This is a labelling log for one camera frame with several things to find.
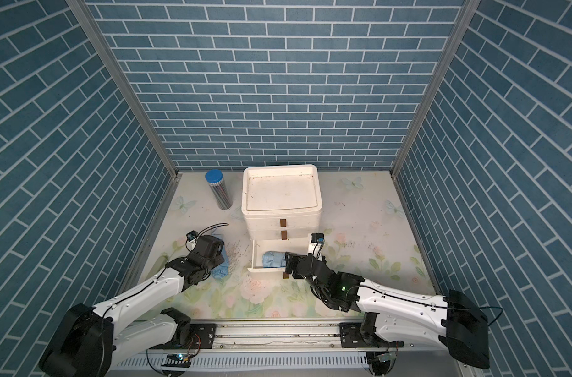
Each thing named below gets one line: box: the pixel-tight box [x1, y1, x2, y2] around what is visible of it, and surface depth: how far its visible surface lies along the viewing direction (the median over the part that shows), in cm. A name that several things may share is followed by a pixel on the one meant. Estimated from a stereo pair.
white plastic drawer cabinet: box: [241, 164, 323, 241], surface depth 83 cm
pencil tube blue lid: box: [205, 168, 234, 211], surface depth 96 cm
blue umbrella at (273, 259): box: [262, 250, 286, 268], surface depth 87 cm
